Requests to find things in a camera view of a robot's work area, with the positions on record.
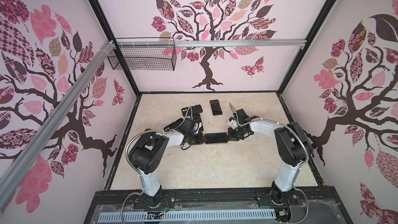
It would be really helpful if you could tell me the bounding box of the purple phone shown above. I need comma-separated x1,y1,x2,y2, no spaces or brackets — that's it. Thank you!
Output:
204,133,228,143

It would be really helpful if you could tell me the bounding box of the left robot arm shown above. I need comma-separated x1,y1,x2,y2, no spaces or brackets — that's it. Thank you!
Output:
124,117,204,197

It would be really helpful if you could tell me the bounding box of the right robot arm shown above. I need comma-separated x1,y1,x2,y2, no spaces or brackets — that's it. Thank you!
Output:
228,109,313,205

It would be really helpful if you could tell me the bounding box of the dark phone screen up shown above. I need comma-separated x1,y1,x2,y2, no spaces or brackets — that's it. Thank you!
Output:
193,114,204,132

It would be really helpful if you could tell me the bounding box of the large black phone case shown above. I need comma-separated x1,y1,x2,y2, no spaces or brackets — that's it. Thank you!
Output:
163,118,183,132

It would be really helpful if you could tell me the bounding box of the small black phone case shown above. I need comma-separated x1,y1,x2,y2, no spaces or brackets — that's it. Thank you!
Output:
181,105,203,117

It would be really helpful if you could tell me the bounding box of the silver-edged black phone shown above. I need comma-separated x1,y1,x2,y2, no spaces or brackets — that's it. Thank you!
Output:
209,100,222,116

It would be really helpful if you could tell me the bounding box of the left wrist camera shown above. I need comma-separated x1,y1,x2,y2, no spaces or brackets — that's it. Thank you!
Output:
191,122,202,133

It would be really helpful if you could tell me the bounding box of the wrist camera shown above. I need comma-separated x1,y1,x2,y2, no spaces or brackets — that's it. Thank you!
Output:
228,117,239,129
191,122,202,133

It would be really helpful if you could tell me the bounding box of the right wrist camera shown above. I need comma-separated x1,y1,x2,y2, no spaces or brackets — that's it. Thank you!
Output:
228,117,239,129

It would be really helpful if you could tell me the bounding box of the back aluminium rail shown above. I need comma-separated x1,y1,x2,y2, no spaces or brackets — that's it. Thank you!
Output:
117,38,307,48

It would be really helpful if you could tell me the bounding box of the aluminium rail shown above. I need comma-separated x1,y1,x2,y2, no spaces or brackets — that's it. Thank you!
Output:
1,40,115,207
117,38,307,48

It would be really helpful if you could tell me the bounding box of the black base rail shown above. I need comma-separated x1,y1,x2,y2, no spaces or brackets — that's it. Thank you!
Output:
85,186,352,224

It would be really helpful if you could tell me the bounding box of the black wire basket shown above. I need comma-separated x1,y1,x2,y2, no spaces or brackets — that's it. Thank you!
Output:
108,37,177,71

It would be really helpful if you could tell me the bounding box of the white slotted cable duct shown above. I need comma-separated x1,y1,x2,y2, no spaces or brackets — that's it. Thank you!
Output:
97,209,276,224

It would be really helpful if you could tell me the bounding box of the left aluminium rail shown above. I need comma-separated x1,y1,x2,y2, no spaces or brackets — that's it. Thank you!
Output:
1,40,115,207

